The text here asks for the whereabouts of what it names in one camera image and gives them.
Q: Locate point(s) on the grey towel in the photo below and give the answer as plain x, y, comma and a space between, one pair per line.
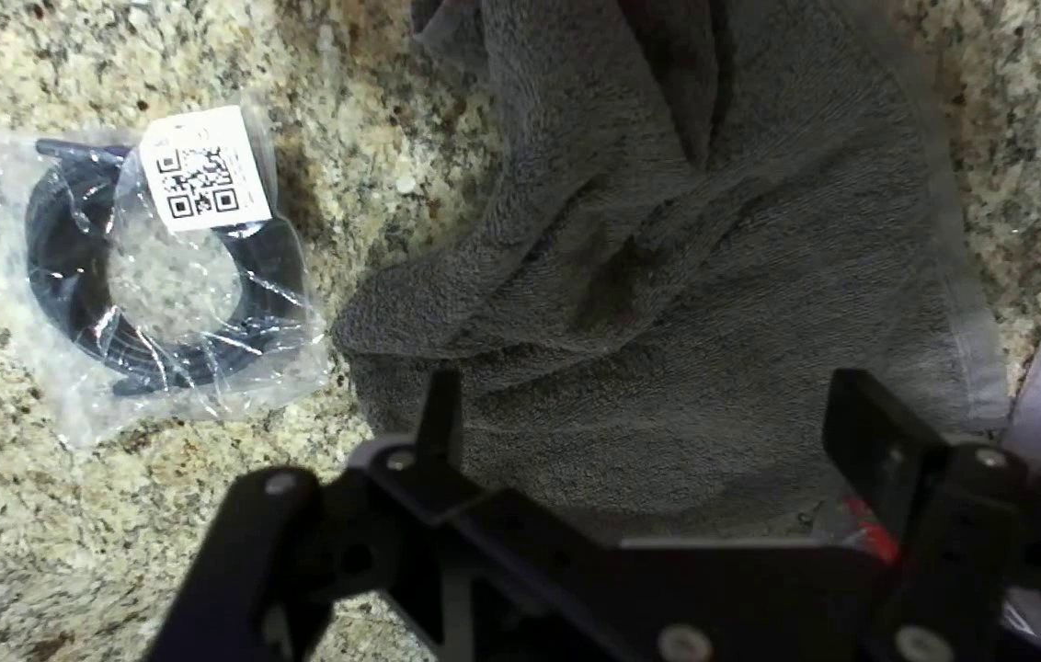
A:
689, 244

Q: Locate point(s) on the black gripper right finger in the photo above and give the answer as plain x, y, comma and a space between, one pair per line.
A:
946, 537

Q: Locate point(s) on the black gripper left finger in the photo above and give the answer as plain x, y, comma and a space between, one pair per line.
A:
261, 552

